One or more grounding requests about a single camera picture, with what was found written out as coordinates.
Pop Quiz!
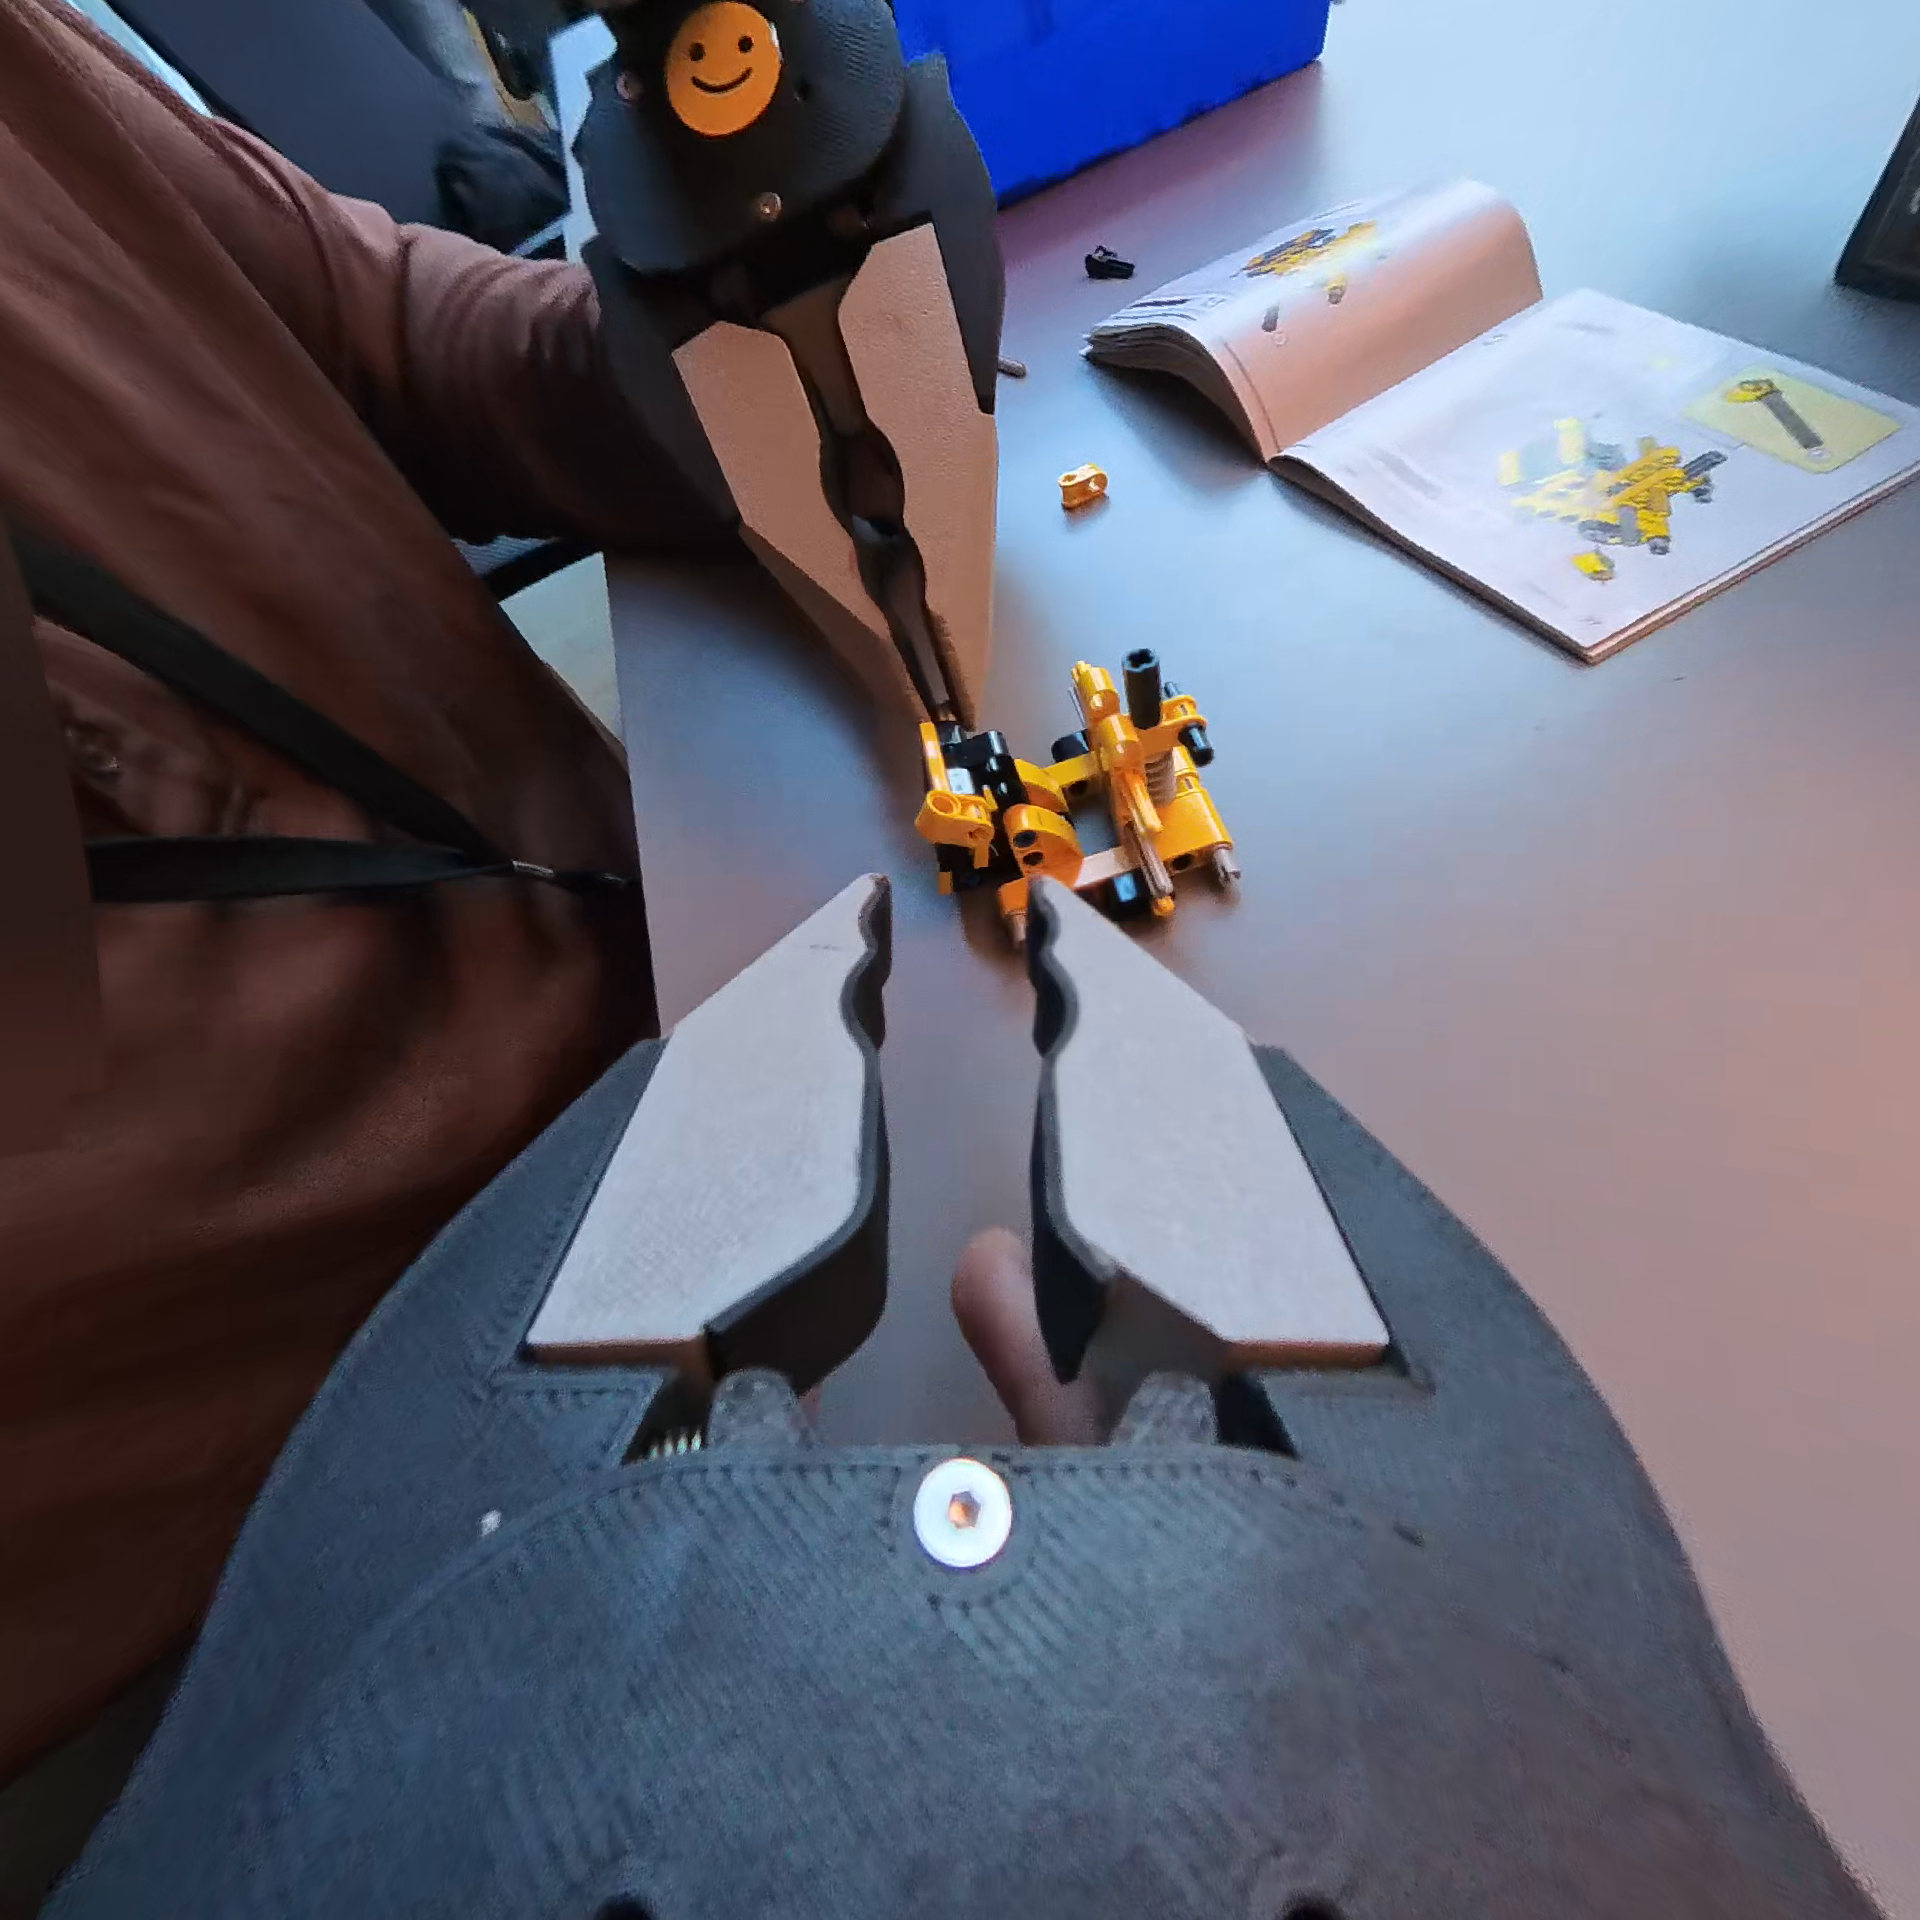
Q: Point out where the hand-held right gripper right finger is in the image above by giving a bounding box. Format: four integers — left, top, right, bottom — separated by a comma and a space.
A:
1025, 880, 1391, 1384

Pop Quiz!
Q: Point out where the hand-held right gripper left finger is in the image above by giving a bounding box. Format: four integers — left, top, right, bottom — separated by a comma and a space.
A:
526, 873, 895, 1401

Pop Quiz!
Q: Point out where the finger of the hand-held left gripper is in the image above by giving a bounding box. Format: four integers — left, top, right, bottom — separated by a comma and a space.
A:
670, 319, 963, 721
836, 224, 1000, 732

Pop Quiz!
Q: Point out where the yellow black lego model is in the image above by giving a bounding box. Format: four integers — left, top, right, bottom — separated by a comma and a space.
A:
911, 647, 1241, 945

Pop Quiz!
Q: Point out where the person's left forearm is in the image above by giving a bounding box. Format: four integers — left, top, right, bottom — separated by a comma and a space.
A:
0, 0, 735, 560

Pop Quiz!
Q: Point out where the open lego instruction booklet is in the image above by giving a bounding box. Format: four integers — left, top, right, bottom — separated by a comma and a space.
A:
1083, 180, 1920, 664

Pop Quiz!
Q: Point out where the dark lego set box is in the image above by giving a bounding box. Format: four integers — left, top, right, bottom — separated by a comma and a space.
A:
1833, 140, 1920, 301

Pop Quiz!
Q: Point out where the person's right hand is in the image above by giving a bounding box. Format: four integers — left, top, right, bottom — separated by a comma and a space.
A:
950, 1226, 1115, 1446

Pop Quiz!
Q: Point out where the blue plastic bin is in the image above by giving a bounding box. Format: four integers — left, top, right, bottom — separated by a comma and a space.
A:
892, 0, 1332, 208

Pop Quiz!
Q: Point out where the black office chair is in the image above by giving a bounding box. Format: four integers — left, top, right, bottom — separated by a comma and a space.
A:
111, 0, 601, 265

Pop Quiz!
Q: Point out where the black bag strap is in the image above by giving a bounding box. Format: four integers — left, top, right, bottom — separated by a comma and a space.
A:
0, 526, 635, 904

